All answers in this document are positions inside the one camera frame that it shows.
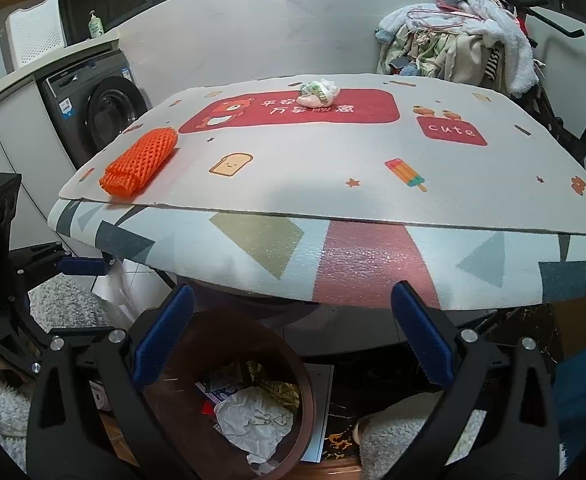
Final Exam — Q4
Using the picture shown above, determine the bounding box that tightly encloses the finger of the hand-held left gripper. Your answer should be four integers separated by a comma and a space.
10, 241, 112, 288
15, 302, 118, 356

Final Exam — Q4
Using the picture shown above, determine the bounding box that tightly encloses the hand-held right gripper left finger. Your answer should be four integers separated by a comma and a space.
25, 282, 199, 480

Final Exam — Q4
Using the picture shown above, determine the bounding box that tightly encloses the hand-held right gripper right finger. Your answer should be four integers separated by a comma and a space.
390, 281, 561, 480

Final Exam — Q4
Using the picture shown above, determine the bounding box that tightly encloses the brown round trash bin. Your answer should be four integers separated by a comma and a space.
133, 310, 316, 478

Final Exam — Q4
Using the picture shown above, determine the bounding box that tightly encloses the orange foam net sleeve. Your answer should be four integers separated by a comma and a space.
99, 127, 179, 196

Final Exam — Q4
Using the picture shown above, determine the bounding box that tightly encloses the white paper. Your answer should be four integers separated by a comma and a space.
214, 385, 296, 466

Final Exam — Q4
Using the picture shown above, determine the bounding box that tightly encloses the gold foil wrapper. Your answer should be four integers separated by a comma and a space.
245, 360, 301, 411

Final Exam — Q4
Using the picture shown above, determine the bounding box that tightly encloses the white and green wrapper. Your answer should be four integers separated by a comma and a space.
297, 77, 341, 109

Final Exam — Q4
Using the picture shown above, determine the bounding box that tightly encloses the grey fuzzy rug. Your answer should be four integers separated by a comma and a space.
28, 275, 111, 331

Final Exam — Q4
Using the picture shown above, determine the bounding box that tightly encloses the white box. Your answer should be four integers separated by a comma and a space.
93, 255, 174, 321

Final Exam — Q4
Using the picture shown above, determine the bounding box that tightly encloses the geometric pattern tablecloth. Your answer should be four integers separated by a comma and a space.
48, 197, 586, 311

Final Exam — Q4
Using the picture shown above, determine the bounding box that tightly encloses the white cabinet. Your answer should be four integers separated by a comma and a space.
0, 80, 88, 251

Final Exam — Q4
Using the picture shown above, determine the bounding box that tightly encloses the person's fuzzy white pants leg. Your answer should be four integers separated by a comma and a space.
355, 395, 489, 480

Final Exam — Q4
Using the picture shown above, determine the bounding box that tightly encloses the grey washing machine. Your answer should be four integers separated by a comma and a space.
35, 50, 149, 171

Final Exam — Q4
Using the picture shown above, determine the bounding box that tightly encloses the blue object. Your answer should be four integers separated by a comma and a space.
553, 345, 586, 441

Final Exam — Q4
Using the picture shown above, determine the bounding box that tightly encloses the printed cartoon table mat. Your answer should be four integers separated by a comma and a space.
58, 74, 586, 238

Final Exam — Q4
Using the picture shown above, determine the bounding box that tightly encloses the white plastic laundry basket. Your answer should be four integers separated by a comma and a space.
0, 0, 68, 73

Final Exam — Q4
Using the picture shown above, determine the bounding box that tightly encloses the white countertop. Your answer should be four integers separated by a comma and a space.
0, 30, 124, 126

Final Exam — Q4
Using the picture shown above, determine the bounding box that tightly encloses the pile of clothes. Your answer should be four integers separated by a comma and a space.
375, 0, 541, 98

